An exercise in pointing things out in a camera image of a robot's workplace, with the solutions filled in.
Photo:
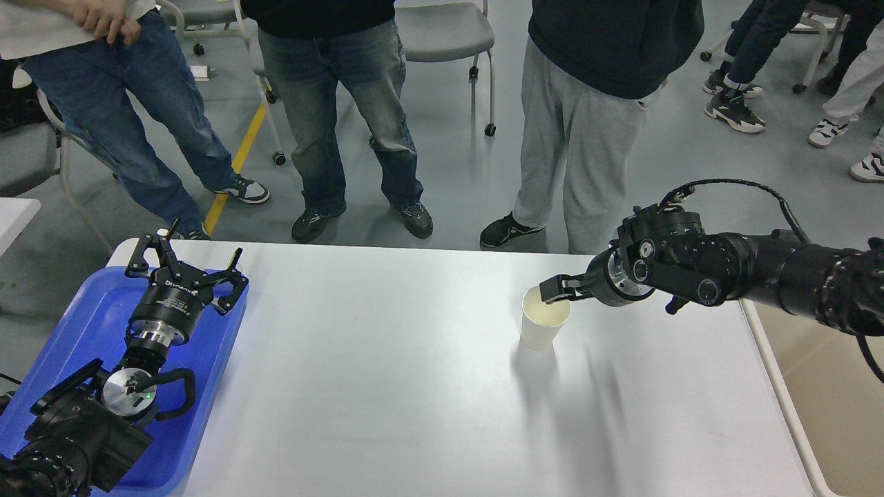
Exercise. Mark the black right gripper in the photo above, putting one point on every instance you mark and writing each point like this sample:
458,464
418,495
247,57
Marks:
605,280

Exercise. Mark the person in grey sweatpants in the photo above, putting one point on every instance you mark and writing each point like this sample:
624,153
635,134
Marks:
590,71

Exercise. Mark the blue plastic tray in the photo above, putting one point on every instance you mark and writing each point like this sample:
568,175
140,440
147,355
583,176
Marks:
92,327

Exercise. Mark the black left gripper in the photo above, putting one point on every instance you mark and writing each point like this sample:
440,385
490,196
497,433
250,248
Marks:
173,302

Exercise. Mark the person in blue jeans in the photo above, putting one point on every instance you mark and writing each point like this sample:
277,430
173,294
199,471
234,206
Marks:
91,59

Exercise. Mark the beige plastic bin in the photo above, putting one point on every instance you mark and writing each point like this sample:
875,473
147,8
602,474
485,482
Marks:
832,402

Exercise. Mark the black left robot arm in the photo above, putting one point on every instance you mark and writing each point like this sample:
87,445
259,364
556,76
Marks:
123,389

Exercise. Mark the white side table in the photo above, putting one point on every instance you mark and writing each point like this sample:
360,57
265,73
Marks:
16,213

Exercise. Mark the person in dark trousers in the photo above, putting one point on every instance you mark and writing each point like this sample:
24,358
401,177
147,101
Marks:
755,35

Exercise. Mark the grey chair left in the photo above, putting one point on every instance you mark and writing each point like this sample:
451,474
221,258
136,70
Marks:
35,143

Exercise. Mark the grey chair behind legs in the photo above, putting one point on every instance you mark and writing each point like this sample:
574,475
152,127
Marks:
198,20

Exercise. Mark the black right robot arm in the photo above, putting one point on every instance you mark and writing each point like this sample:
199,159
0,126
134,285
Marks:
664,247

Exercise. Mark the person in white trousers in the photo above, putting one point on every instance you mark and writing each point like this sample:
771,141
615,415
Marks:
864,75

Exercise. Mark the white paper cup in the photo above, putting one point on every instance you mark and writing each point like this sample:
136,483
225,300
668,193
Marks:
541,321

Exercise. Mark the grey chair centre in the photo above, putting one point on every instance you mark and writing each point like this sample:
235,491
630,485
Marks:
445,32

